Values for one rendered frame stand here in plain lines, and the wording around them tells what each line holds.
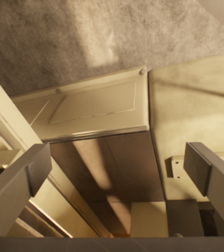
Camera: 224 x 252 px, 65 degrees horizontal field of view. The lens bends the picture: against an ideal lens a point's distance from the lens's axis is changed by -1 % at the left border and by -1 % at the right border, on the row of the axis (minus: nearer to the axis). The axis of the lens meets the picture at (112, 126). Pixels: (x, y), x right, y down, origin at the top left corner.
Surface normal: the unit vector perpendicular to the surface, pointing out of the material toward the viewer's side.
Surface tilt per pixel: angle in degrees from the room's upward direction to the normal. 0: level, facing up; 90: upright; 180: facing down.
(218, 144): 0
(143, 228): 90
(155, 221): 90
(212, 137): 0
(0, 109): 90
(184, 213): 90
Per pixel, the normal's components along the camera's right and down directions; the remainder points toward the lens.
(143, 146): -0.14, 0.65
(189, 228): -0.29, -0.75
